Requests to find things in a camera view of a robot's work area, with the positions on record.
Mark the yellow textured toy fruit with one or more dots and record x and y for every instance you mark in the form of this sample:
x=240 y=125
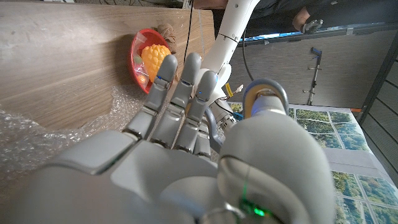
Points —
x=155 y=59

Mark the blue lit metal rail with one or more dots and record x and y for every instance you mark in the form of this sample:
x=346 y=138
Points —
x=311 y=33

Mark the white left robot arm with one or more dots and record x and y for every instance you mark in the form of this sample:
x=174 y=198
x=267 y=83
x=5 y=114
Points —
x=230 y=37

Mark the small wrapped candy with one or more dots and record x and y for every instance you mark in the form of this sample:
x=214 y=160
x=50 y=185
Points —
x=138 y=59

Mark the grey teleoperation glove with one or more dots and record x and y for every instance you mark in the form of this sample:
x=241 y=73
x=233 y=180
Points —
x=312 y=26

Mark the printed forest window backdrop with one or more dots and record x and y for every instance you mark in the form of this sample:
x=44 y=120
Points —
x=342 y=130

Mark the red bowl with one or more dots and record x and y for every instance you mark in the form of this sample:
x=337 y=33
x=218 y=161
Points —
x=146 y=35

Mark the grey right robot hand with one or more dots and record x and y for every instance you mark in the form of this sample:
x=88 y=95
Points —
x=155 y=180

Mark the crumpled beige cloth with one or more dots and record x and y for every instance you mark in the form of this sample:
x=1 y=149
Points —
x=168 y=32

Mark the person in black shirt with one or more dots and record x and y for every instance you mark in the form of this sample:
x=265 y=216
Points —
x=280 y=12

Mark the clear bubble wrap sheet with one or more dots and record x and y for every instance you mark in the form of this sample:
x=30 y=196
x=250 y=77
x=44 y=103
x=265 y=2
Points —
x=46 y=140

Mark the thin metal stand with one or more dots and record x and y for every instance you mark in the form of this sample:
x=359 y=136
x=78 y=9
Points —
x=314 y=77

